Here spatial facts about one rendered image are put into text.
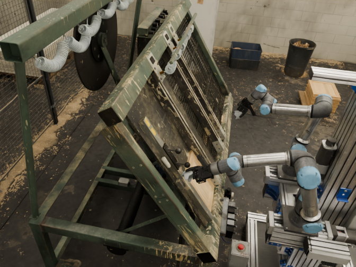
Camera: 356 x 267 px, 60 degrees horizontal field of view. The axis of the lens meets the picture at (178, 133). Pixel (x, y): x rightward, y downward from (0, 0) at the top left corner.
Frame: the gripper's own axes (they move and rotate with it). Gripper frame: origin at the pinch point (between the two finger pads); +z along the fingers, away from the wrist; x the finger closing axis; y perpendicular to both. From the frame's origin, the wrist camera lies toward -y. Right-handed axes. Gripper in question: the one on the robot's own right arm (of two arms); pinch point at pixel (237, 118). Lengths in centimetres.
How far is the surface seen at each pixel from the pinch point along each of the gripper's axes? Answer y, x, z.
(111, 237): 46, 98, 83
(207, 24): 33, -347, 59
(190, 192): 17, 76, 26
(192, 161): 21, 49, 24
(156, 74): 78, 42, -18
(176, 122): 48, 40, 7
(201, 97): 30.8, -21.5, 12.7
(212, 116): 11.3, -21.3, 24.3
